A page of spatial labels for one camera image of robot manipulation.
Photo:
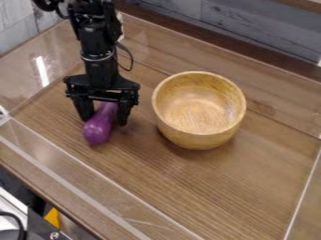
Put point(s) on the clear acrylic table barrier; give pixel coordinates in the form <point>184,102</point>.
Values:
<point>139,188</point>

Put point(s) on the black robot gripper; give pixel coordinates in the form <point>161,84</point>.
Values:
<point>102,84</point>

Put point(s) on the purple toy eggplant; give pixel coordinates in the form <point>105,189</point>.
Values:
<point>97,129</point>

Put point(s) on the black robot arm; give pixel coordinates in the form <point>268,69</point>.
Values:
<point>98,30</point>

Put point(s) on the brown wooden bowl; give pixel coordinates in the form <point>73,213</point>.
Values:
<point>200,107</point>

